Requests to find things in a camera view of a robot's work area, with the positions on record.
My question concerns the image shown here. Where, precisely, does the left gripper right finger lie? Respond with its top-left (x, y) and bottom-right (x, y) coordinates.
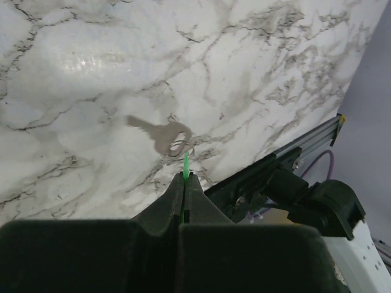
top-left (177, 172), bottom-right (348, 293)

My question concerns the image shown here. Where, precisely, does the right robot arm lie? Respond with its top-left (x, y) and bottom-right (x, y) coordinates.
top-left (265, 168), bottom-right (390, 292)

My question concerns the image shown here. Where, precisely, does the green key tag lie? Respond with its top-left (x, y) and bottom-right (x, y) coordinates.
top-left (180, 151), bottom-right (190, 223)

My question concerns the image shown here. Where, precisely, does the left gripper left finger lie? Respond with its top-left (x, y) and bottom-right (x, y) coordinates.
top-left (1, 173), bottom-right (185, 292)

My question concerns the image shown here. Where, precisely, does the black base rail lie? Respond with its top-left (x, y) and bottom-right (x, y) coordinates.
top-left (205, 146), bottom-right (302, 223)

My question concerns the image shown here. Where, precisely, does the silver key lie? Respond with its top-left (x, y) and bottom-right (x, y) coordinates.
top-left (126, 115), bottom-right (192, 156)

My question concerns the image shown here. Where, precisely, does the metal keyring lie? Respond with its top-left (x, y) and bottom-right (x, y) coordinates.
top-left (168, 140), bottom-right (195, 157)

